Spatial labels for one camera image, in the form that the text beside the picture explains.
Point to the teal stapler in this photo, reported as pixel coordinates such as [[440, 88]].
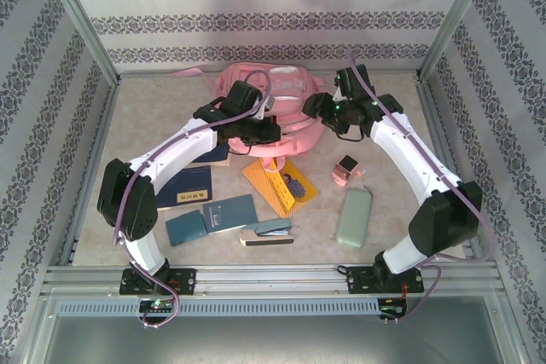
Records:
[[268, 229]]

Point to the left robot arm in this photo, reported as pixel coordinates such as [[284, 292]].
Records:
[[170, 155]]

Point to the large teal notebook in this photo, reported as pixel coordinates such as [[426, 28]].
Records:
[[230, 212]]

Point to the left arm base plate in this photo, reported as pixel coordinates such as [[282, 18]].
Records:
[[187, 281]]

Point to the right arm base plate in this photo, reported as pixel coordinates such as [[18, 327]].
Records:
[[362, 281]]

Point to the navy book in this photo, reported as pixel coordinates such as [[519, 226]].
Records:
[[213, 157], [187, 187]]

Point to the grey metal tray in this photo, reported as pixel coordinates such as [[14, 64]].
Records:
[[273, 342]]

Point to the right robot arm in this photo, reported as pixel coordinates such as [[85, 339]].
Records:
[[405, 155]]

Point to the green pencil case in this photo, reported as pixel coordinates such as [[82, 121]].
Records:
[[353, 219]]

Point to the aluminium frame bar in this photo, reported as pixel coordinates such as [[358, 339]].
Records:
[[100, 138], [435, 125], [384, 73]]

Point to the pink backpack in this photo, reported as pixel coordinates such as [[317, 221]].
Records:
[[298, 138]]

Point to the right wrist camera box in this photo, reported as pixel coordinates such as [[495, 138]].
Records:
[[338, 93]]

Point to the wide aluminium mounting rail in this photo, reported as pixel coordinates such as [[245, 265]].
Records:
[[273, 279]]

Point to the small teal notebook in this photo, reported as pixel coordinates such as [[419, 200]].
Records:
[[185, 227]]

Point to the aluminium frame post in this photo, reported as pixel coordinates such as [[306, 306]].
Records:
[[81, 19], [454, 19]]

